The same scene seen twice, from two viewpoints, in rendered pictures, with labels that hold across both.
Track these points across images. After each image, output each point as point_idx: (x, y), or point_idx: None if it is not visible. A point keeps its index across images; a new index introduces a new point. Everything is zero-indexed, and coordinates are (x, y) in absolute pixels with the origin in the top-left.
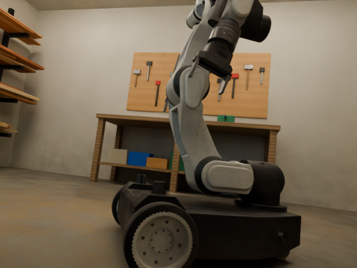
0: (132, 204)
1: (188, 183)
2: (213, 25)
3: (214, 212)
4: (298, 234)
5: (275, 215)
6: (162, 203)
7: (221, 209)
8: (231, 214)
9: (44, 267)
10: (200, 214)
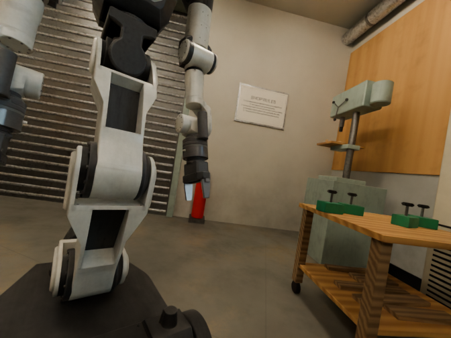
0: None
1: (76, 297)
2: (199, 139)
3: (153, 297)
4: None
5: (130, 266)
6: (201, 318)
7: (127, 292)
8: (148, 288)
9: None
10: (167, 306)
